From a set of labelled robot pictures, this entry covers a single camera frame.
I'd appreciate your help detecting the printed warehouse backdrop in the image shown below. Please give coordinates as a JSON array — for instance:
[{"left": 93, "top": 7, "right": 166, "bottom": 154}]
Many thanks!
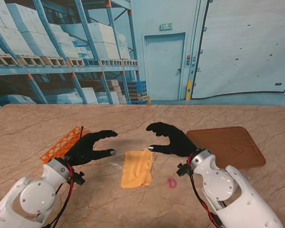
[{"left": 0, "top": 0, "right": 285, "bottom": 106}]

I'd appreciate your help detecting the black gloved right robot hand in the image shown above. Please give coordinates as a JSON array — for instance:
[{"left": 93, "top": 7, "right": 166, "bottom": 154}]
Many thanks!
[{"left": 145, "top": 122, "right": 199, "bottom": 158}]

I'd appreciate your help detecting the red black arm cable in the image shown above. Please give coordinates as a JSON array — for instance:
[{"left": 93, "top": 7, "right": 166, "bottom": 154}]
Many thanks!
[
  {"left": 187, "top": 153, "right": 223, "bottom": 228},
  {"left": 44, "top": 163, "right": 76, "bottom": 228}
]

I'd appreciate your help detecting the red black right arm cable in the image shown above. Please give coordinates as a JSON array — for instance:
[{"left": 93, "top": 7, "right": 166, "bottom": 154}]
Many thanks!
[{"left": 187, "top": 153, "right": 223, "bottom": 228}]

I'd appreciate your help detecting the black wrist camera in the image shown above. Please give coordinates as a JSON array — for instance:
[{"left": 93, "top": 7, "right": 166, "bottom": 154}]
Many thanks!
[
  {"left": 70, "top": 171, "right": 86, "bottom": 186},
  {"left": 176, "top": 162, "right": 193, "bottom": 178}
]

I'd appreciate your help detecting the pink rubber band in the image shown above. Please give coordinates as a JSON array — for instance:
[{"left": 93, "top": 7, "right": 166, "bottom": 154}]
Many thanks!
[{"left": 167, "top": 177, "right": 178, "bottom": 190}]

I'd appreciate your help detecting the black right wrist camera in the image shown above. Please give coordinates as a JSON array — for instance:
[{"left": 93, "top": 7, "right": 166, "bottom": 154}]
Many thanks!
[{"left": 176, "top": 162, "right": 193, "bottom": 178}]

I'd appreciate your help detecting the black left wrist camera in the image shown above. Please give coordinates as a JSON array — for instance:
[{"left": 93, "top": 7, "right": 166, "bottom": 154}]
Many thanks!
[{"left": 70, "top": 171, "right": 86, "bottom": 186}]

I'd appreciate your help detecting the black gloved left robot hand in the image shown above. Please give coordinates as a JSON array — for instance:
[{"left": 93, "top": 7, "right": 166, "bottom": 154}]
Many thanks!
[{"left": 64, "top": 130, "right": 119, "bottom": 166}]

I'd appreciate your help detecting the brown wooden tray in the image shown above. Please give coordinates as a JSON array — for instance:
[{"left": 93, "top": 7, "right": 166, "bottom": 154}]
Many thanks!
[{"left": 185, "top": 126, "right": 266, "bottom": 170}]

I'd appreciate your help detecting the orange test tube rack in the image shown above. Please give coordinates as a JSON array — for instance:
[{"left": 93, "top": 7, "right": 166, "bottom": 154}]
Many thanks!
[{"left": 39, "top": 125, "right": 90, "bottom": 164}]

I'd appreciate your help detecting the red black left arm cable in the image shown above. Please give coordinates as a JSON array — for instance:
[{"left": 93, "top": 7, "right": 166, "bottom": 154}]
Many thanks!
[{"left": 44, "top": 163, "right": 76, "bottom": 228}]

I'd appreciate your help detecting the white tape scrap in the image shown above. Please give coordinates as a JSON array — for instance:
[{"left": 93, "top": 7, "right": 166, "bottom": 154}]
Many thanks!
[{"left": 109, "top": 161, "right": 125, "bottom": 171}]

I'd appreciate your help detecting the yellow cloth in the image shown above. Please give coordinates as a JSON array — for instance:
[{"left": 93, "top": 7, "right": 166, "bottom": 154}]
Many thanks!
[{"left": 120, "top": 148, "right": 154, "bottom": 189}]

